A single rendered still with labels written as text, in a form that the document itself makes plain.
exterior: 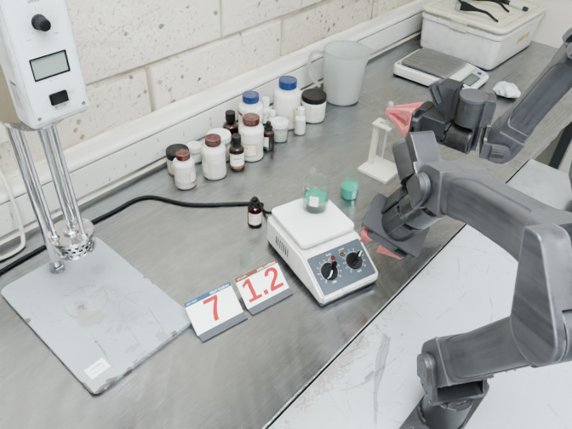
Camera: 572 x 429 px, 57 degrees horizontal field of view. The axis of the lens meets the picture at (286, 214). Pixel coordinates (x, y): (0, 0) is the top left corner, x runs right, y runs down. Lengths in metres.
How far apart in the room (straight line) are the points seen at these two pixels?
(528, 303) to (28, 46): 0.56
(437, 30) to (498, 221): 1.42
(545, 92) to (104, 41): 0.85
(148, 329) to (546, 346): 0.62
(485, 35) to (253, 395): 1.40
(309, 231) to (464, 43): 1.13
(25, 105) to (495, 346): 0.59
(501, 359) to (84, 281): 0.71
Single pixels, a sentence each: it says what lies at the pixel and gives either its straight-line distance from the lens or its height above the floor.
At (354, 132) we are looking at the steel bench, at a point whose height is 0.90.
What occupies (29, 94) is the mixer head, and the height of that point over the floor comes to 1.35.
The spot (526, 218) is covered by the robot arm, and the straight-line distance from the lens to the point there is 0.55.
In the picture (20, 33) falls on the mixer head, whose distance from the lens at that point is 0.63.
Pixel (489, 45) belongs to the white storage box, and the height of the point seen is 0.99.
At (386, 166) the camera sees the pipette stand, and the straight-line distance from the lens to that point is 1.30.
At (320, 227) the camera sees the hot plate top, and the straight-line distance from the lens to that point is 0.97.
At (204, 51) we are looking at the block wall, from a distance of 1.33.
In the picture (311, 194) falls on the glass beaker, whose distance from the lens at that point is 0.97.
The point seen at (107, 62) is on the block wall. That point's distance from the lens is 1.17.
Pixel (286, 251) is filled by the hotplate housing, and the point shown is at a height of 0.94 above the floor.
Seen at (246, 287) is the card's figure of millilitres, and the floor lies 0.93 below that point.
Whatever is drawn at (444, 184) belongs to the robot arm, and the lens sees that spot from 0.66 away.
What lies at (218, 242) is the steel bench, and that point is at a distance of 1.07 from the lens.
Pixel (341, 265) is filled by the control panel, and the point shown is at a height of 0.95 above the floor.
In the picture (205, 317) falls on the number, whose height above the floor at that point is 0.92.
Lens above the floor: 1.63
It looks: 40 degrees down
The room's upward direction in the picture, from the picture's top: 3 degrees clockwise
